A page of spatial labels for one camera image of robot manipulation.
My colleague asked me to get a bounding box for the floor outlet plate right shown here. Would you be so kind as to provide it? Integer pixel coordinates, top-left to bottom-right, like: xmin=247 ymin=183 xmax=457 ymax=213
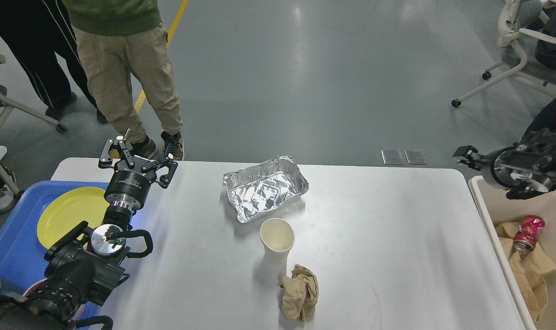
xmin=404 ymin=149 xmax=428 ymax=165

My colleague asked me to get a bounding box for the aluminium foil tray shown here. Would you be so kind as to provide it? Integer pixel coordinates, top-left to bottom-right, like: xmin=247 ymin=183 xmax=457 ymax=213
xmin=223 ymin=154 xmax=309 ymax=224

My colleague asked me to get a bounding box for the yellow plate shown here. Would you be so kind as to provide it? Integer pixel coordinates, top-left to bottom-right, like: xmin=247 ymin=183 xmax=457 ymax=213
xmin=37 ymin=187 xmax=108 ymax=249

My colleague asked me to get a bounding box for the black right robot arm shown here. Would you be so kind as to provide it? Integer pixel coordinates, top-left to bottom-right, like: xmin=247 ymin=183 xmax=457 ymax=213
xmin=452 ymin=129 xmax=556 ymax=200

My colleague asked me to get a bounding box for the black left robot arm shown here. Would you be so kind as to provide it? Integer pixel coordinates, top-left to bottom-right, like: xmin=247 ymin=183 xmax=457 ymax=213
xmin=0 ymin=135 xmax=178 ymax=330

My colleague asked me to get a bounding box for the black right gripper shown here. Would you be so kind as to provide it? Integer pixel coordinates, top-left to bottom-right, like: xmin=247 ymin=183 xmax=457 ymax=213
xmin=452 ymin=145 xmax=517 ymax=189

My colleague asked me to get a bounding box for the white paper cup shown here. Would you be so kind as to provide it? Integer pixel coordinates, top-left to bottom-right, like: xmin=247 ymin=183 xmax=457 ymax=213
xmin=260 ymin=218 xmax=295 ymax=265

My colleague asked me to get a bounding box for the blue plastic tray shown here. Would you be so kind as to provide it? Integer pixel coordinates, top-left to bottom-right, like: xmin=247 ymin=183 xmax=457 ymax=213
xmin=0 ymin=180 xmax=118 ymax=330

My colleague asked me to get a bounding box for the pink mug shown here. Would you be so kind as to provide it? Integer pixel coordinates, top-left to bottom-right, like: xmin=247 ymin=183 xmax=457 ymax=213
xmin=23 ymin=277 xmax=88 ymax=321

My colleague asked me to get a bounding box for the person in khaki trousers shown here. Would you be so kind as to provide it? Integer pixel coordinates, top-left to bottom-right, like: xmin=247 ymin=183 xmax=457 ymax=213
xmin=63 ymin=0 xmax=184 ymax=161

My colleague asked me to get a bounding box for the floor outlet plate left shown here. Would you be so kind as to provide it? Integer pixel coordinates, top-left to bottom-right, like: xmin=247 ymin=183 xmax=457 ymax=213
xmin=381 ymin=149 xmax=405 ymax=165

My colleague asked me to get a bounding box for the white plastic bin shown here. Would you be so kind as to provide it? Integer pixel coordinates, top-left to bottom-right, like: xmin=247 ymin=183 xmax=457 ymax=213
xmin=468 ymin=176 xmax=556 ymax=330

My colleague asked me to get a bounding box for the person in black trackpants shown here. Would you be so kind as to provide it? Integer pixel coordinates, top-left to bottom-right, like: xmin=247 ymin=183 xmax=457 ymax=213
xmin=0 ymin=0 xmax=96 ymax=121

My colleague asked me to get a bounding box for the large brown paper bag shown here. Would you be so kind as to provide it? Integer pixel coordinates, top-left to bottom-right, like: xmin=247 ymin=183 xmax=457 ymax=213
xmin=495 ymin=223 xmax=556 ymax=322

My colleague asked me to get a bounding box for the crumpled brown paper ball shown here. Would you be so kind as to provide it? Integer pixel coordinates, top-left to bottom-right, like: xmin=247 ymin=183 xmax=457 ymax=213
xmin=280 ymin=264 xmax=319 ymax=323

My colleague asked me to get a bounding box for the crushed red can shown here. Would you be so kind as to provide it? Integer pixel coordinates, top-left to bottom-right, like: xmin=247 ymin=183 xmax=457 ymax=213
xmin=513 ymin=214 xmax=545 ymax=253

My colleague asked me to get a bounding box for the floor outlet plate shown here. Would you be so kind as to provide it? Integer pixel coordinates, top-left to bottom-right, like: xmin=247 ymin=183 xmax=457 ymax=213
xmin=381 ymin=149 xmax=405 ymax=165
xmin=404 ymin=149 xmax=428 ymax=165

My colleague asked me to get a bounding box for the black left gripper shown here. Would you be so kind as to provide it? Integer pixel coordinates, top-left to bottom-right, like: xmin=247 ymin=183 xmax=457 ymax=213
xmin=98 ymin=129 xmax=178 ymax=211

